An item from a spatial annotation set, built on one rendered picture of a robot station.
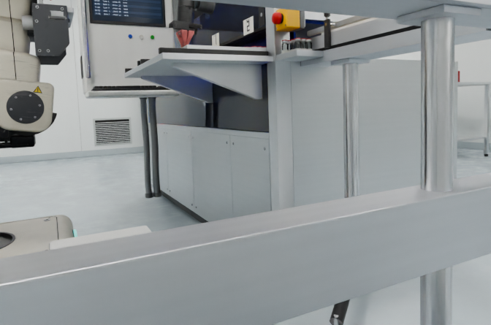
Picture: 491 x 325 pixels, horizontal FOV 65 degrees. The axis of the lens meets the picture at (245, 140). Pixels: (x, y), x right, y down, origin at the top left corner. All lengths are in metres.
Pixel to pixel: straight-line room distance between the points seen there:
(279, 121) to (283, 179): 0.21
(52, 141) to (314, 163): 5.64
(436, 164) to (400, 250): 0.16
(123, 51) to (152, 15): 0.26
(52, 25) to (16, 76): 0.19
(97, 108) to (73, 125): 0.46
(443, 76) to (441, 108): 0.05
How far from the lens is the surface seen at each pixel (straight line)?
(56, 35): 1.41
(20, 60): 1.42
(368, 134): 1.68
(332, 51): 1.33
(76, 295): 0.43
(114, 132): 6.83
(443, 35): 0.71
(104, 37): 2.27
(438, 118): 0.70
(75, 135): 6.78
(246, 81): 1.46
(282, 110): 1.41
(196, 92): 1.91
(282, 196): 1.45
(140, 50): 2.29
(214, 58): 1.32
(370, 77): 1.68
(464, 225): 0.74
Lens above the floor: 0.70
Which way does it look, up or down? 5 degrees down
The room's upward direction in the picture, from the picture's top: 2 degrees counter-clockwise
